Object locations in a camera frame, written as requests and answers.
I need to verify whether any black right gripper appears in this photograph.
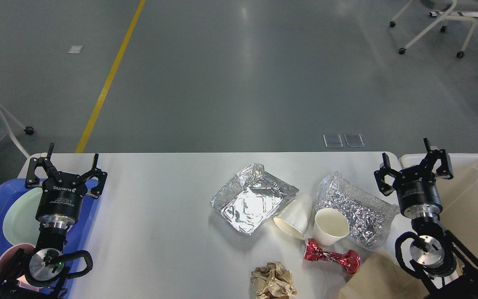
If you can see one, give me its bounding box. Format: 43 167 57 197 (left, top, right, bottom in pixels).
374 138 454 218

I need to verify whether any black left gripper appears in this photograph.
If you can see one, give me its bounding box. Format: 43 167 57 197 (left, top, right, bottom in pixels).
24 143 108 225

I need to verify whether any aluminium foil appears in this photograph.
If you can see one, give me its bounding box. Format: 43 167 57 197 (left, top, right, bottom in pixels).
314 172 400 252

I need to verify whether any light green plate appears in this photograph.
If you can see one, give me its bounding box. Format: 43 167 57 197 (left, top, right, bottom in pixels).
2 187 73 246

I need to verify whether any brown paper bag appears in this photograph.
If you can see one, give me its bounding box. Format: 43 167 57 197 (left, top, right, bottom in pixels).
337 248 429 299

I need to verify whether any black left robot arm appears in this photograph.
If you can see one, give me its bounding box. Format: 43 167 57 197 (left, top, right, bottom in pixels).
0 144 108 299

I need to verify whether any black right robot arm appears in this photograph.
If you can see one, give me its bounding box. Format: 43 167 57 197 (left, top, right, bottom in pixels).
374 138 478 299

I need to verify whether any upright white paper cup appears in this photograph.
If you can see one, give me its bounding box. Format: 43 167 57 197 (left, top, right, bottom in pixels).
312 208 349 246

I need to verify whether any red foil wrapper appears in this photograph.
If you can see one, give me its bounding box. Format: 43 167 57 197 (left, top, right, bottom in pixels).
304 238 361 274

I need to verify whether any lying white paper cup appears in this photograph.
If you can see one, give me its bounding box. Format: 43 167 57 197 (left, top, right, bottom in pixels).
273 192 314 240

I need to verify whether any flat aluminium foil tray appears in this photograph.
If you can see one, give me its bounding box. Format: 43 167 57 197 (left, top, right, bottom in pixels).
210 163 299 236

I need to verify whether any white chair base bar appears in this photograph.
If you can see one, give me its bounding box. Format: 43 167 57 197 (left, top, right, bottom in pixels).
429 11 478 18

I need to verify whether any crumpled brown paper ball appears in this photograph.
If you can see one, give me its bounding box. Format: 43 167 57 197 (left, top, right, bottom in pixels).
250 262 298 299

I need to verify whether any white wheeled chair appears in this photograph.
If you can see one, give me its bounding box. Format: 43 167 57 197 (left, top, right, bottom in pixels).
398 0 478 59

